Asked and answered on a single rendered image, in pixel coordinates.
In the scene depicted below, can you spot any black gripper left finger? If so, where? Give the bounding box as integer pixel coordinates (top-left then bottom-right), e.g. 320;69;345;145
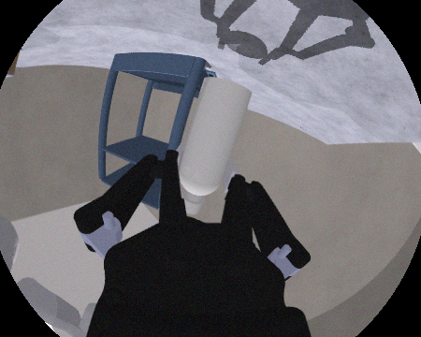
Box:
74;141;195;271

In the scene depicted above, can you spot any grey bottle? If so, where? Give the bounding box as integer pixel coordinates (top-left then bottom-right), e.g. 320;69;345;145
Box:
179;77;252;214

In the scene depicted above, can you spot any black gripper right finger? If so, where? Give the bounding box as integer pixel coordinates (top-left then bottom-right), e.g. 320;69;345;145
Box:
221;157;311;281

